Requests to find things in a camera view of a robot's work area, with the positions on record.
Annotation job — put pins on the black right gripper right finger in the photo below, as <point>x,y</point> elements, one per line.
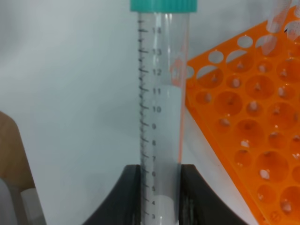
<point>199,204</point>

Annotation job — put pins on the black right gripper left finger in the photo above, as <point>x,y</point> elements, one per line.
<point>122,205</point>

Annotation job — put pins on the test tube with green cap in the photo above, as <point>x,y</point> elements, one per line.
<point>163,33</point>

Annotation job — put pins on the orange test tube rack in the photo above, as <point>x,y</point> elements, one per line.
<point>244,95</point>

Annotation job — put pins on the brown object at edge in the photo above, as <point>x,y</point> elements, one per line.
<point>19,201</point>

